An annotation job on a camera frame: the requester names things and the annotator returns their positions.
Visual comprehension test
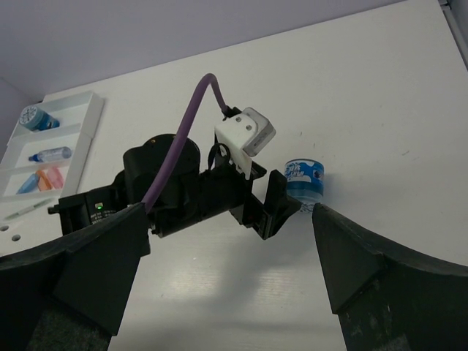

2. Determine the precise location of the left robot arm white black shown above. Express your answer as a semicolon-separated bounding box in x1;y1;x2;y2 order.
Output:
48;134;301;240

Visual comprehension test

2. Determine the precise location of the blue plastic case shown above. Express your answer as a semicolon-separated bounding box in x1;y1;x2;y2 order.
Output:
16;173;39;195

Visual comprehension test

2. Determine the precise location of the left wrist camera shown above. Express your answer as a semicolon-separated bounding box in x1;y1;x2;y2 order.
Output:
214;107;276;180

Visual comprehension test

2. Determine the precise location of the orange plastic case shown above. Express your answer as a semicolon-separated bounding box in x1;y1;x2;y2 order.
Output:
35;170;53;192

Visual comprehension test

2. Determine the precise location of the white compartment tray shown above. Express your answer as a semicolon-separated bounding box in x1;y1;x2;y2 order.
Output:
1;91;105;203

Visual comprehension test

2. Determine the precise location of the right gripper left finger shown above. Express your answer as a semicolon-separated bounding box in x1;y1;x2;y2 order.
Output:
1;204;149;350

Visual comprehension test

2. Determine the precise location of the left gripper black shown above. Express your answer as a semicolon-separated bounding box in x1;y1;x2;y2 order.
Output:
200;141;301;240

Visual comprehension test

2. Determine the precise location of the green highlighter pen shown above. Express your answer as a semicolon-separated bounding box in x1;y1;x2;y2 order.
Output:
4;198;53;221

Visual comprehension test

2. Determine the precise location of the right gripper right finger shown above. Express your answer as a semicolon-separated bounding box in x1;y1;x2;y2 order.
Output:
312;204;467;350

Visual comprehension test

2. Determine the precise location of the clear spray bottle blue cap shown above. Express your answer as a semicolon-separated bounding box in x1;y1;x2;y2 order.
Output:
29;146;72;163

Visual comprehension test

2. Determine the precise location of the pink plastic case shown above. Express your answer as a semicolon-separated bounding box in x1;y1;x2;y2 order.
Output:
47;167;64;189

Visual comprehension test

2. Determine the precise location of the blue paint jar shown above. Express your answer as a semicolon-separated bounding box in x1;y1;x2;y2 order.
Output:
284;159;325;213
18;105;60;132

